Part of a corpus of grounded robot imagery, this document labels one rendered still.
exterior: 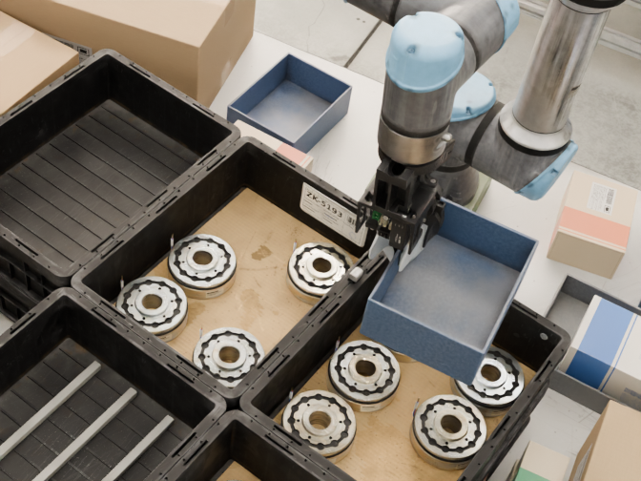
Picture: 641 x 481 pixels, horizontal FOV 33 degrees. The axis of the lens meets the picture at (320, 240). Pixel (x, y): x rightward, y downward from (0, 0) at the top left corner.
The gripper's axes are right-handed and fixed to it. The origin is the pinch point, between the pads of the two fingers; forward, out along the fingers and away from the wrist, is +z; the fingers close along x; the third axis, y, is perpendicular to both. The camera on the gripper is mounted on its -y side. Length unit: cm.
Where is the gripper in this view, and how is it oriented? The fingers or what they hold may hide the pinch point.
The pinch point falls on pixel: (400, 252)
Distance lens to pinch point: 135.8
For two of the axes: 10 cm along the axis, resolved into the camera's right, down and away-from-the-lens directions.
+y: -4.6, 6.5, -6.1
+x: 8.9, 3.7, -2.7
